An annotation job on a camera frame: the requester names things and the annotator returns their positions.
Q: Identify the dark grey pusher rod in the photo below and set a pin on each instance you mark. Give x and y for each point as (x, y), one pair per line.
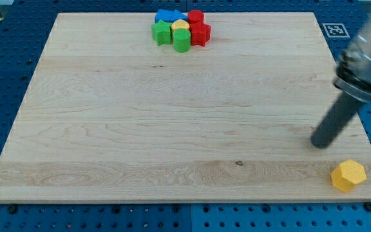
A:
(339, 115)

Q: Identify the white fiducial marker tag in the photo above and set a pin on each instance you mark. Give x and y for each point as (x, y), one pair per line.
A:
(335, 30)

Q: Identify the green star block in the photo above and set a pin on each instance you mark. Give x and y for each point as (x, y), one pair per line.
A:
(161, 32)

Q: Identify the yellow heart block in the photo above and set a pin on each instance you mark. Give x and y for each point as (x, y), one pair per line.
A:
(180, 24)

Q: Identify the light wooden board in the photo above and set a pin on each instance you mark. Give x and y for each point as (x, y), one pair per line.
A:
(110, 117)

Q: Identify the yellow hexagon block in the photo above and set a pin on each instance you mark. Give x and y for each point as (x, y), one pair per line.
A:
(347, 175)

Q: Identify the blue cube block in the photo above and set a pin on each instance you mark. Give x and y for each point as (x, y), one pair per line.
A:
(164, 15)

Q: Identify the green cylinder block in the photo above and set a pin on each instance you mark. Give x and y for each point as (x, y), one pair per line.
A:
(182, 40)

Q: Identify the blue triangle block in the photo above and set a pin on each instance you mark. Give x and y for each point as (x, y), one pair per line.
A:
(177, 15)

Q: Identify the red cylinder block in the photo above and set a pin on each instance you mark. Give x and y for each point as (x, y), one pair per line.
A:
(195, 16)

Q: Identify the red star block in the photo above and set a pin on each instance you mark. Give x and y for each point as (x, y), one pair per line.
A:
(200, 33)

